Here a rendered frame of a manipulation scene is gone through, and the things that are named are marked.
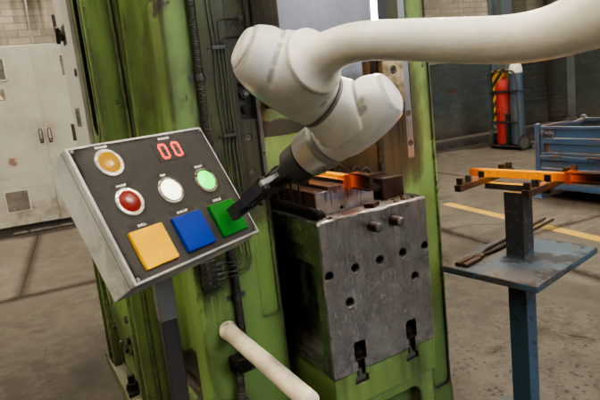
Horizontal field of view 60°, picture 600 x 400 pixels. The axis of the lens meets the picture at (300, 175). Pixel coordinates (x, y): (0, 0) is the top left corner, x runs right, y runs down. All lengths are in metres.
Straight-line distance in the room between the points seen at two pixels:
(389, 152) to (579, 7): 1.14
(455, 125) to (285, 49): 8.72
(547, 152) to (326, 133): 4.62
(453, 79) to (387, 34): 8.70
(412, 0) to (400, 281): 0.91
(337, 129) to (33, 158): 5.90
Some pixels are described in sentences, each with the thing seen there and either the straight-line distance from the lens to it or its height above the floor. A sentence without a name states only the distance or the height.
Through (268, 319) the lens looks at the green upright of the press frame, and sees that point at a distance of 1.58.
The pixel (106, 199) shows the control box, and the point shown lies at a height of 1.10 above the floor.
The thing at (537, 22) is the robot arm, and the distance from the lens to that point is 0.70.
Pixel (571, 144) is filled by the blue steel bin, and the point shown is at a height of 0.53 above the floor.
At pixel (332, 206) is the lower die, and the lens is 1.44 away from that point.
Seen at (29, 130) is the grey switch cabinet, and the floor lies 1.15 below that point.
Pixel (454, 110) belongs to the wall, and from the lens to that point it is 9.42.
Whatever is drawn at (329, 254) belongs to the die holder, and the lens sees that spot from 1.39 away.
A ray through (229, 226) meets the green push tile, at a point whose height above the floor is 0.99.
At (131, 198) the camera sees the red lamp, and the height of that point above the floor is 1.09.
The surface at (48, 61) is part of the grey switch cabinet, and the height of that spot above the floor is 1.90.
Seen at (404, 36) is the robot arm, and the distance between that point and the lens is 0.70.
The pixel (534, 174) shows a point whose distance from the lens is 1.67.
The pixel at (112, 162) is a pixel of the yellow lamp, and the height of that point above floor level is 1.16.
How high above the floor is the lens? 1.25
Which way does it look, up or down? 9 degrees down
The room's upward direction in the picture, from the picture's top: 6 degrees counter-clockwise
